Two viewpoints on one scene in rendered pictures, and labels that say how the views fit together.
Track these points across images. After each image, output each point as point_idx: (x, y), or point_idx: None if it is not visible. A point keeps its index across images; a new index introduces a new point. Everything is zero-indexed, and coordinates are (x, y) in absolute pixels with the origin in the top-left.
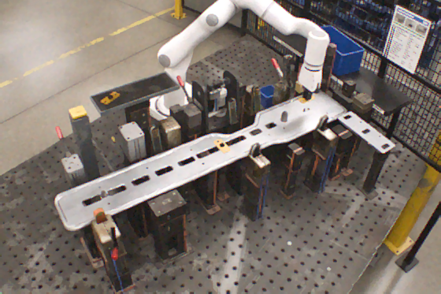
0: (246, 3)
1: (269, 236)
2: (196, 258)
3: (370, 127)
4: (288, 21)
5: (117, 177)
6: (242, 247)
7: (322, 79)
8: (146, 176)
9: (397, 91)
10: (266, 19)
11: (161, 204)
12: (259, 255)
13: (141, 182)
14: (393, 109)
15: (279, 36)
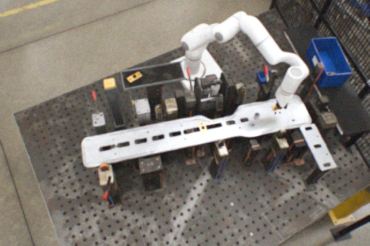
0: (245, 32)
1: (220, 193)
2: (167, 195)
3: (323, 143)
4: (274, 56)
5: (126, 134)
6: (199, 196)
7: (306, 85)
8: None
9: (367, 116)
10: (258, 49)
11: (147, 165)
12: (208, 206)
13: (142, 140)
14: (352, 134)
15: (288, 33)
